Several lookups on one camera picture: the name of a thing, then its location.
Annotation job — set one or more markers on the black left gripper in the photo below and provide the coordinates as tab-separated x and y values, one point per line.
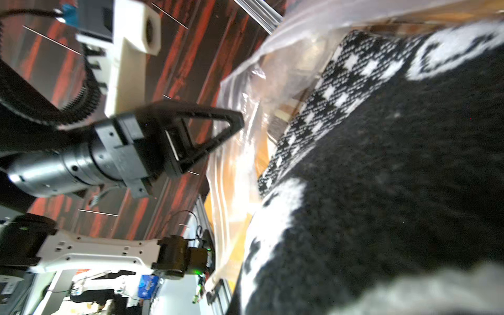
129	150

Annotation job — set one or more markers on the clear plastic vacuum bag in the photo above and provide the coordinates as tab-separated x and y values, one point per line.
286	64

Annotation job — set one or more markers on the black white knit fringed scarf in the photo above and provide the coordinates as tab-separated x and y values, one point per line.
385	195

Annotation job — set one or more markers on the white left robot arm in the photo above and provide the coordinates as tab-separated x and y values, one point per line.
33	243

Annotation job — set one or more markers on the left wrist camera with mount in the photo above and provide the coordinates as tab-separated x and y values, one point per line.
118	37

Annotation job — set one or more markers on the aluminium corner frame post left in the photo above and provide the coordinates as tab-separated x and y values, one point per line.
261	12

